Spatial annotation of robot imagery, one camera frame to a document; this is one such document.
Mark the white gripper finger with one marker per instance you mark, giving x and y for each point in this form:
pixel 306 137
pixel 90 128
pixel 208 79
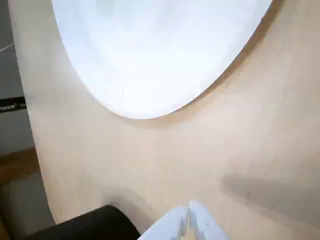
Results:
pixel 172 225
pixel 206 225

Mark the black round pot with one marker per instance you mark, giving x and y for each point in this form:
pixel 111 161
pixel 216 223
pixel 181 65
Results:
pixel 87 225

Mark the black band with white print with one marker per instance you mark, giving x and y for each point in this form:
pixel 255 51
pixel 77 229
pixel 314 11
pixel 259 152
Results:
pixel 11 105

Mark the white paper dish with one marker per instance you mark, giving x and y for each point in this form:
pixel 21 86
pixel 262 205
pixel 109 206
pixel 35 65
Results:
pixel 150 50

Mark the brown wooden board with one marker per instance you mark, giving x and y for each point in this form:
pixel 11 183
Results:
pixel 17 165

